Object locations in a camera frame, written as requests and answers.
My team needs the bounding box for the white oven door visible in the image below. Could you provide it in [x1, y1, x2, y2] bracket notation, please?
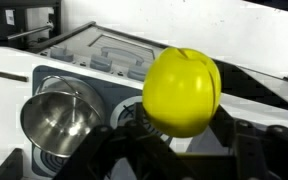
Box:
[38, 24, 167, 73]

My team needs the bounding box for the white toy kitchen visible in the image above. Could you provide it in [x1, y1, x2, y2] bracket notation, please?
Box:
[0, 20, 288, 180]

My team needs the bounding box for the grey stove knob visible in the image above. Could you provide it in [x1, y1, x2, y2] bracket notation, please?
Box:
[49, 45, 69, 63]
[126, 64, 149, 82]
[89, 54, 114, 73]

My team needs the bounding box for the steel grey pot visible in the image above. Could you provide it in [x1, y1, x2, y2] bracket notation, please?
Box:
[19, 75, 106, 159]

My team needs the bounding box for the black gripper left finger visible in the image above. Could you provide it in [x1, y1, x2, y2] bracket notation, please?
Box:
[53, 101, 199, 180]

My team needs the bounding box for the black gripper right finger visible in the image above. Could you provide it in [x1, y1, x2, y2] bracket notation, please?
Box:
[210, 104, 288, 180]

